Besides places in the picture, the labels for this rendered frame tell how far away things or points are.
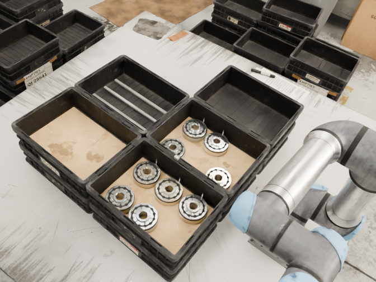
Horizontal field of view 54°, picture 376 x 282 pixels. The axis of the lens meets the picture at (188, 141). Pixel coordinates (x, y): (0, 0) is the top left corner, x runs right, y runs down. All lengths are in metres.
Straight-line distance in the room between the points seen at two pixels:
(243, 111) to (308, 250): 1.08
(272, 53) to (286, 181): 2.14
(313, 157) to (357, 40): 3.12
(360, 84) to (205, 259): 2.54
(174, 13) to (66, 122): 2.41
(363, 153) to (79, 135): 1.05
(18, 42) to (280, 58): 1.80
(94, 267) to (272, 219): 0.83
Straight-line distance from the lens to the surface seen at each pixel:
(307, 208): 1.36
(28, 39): 2.66
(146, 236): 1.18
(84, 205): 1.44
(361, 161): 0.99
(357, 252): 2.51
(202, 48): 2.21
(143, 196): 1.36
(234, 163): 1.49
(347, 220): 1.31
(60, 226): 1.48
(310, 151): 0.89
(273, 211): 0.72
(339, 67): 2.77
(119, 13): 3.76
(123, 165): 1.38
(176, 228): 1.31
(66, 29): 2.90
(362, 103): 3.40
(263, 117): 1.70
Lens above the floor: 2.01
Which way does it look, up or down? 51 degrees down
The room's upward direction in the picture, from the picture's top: 9 degrees clockwise
